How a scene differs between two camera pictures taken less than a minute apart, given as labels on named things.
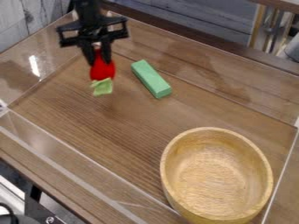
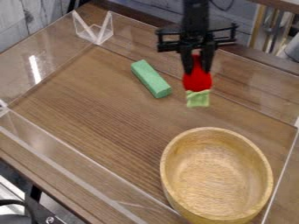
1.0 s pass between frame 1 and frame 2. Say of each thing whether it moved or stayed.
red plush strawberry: moved
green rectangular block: stayed
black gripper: moved
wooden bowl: stayed
